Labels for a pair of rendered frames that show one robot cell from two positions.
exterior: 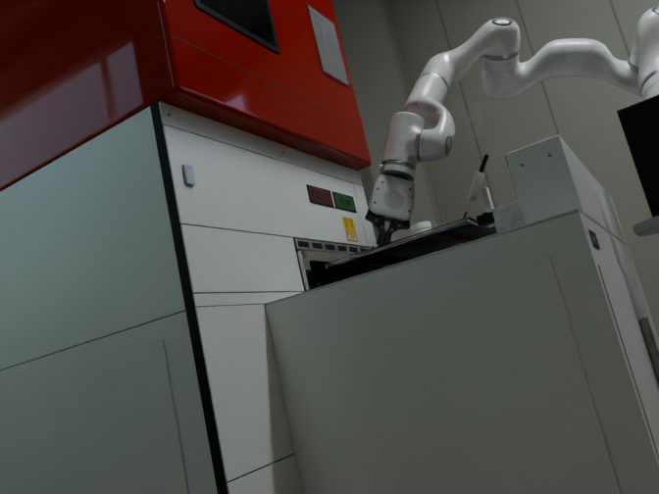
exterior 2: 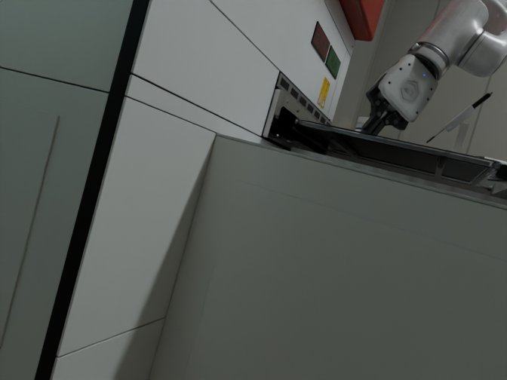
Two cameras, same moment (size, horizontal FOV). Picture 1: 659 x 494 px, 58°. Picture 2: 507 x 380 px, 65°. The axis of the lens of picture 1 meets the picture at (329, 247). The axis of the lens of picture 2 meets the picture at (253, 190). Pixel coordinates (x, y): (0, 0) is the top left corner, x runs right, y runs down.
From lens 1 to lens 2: 63 cm
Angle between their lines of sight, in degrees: 15
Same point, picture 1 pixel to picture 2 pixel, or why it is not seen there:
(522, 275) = not seen: outside the picture
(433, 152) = (483, 62)
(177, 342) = (77, 132)
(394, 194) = (413, 85)
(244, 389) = (142, 234)
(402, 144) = (455, 34)
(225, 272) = (190, 68)
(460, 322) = (473, 314)
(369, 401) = (287, 323)
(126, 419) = not seen: outside the picture
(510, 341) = not seen: outside the picture
